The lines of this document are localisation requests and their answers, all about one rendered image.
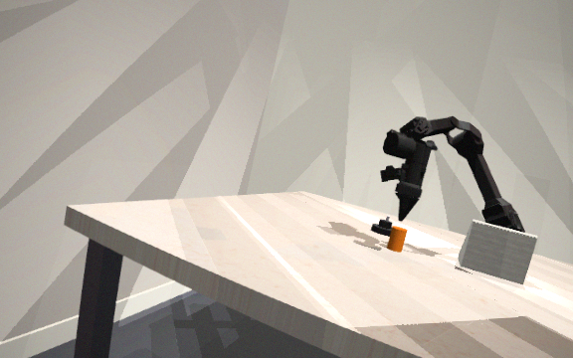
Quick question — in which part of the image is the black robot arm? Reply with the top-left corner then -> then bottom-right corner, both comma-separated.
380,116 -> 525,233

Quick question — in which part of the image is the orange knob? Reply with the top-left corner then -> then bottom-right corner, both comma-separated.
387,226 -> 408,253

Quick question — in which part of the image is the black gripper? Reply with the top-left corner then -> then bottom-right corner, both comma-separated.
395,160 -> 427,222

